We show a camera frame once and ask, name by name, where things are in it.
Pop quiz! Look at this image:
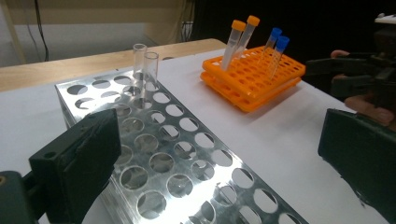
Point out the blue-capped plastic tube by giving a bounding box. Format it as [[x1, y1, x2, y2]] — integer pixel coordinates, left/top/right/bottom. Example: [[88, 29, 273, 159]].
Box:
[[262, 27, 283, 60], [269, 35, 290, 82]]

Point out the orange-capped plastic tube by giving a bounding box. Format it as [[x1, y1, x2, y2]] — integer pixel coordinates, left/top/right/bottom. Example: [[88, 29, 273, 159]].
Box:
[[234, 15, 261, 60], [220, 20, 247, 72]]

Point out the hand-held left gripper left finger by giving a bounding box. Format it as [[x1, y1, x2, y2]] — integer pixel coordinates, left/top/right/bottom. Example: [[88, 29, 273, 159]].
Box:
[[28, 107, 122, 224]]

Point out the orange plastic tube rack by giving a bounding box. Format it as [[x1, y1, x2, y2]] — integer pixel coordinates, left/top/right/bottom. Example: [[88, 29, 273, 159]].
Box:
[[200, 46, 306, 114]]

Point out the light wooden furniture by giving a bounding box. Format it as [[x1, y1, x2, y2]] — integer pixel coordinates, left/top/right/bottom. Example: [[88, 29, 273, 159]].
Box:
[[0, 0, 194, 68]]

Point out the clear glass test tube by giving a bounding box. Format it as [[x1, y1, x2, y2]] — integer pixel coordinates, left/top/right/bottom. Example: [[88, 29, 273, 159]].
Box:
[[133, 43, 148, 94], [143, 51, 160, 108]]

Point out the black hanging cable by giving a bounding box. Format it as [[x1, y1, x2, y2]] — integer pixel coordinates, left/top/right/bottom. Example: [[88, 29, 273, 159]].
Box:
[[33, 0, 50, 63]]

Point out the metal test tube rack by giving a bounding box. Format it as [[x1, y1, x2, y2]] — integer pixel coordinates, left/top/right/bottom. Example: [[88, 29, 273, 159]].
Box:
[[54, 73, 309, 224]]

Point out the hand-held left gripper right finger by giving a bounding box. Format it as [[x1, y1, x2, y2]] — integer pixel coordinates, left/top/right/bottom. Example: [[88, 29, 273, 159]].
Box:
[[318, 107, 396, 223]]

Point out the wooden table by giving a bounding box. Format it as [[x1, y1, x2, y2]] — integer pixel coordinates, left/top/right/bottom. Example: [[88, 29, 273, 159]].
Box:
[[0, 37, 227, 93]]

